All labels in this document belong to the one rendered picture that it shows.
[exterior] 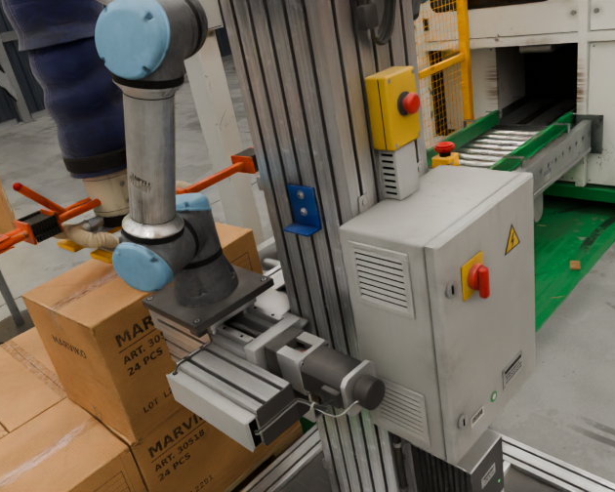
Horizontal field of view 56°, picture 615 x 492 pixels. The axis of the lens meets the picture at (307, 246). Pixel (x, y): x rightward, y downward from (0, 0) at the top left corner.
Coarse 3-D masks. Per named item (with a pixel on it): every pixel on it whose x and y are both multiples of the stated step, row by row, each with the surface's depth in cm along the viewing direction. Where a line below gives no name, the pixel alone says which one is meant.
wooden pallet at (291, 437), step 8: (296, 432) 215; (280, 440) 210; (288, 440) 213; (296, 440) 216; (272, 448) 207; (280, 448) 210; (264, 456) 205; (272, 456) 211; (256, 464) 203; (264, 464) 218; (248, 472) 200; (256, 472) 215; (240, 480) 198; (248, 480) 212; (232, 488) 196; (240, 488) 209
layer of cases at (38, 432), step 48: (0, 384) 204; (48, 384) 199; (0, 432) 179; (48, 432) 175; (96, 432) 171; (192, 432) 179; (288, 432) 212; (0, 480) 160; (48, 480) 157; (96, 480) 158; (144, 480) 170; (192, 480) 183
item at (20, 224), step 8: (24, 216) 153; (32, 216) 154; (40, 216) 153; (48, 216) 152; (56, 216) 150; (16, 224) 149; (24, 224) 146; (32, 224) 146; (40, 224) 147; (48, 224) 148; (56, 224) 151; (32, 232) 146; (40, 232) 148; (48, 232) 149; (56, 232) 150; (24, 240) 151; (32, 240) 147; (40, 240) 147
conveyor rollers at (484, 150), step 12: (492, 132) 361; (504, 132) 355; (516, 132) 350; (528, 132) 345; (468, 144) 346; (480, 144) 340; (492, 144) 336; (504, 144) 338; (516, 144) 333; (468, 156) 328; (480, 156) 323; (492, 156) 318; (480, 168) 306; (516, 168) 300; (264, 264) 254; (276, 264) 249
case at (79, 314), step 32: (224, 224) 194; (256, 256) 188; (64, 288) 170; (96, 288) 166; (128, 288) 162; (32, 320) 175; (64, 320) 156; (96, 320) 149; (128, 320) 155; (64, 352) 169; (96, 352) 151; (128, 352) 156; (160, 352) 165; (64, 384) 184; (96, 384) 163; (128, 384) 158; (160, 384) 166; (96, 416) 177; (128, 416) 160; (160, 416) 168
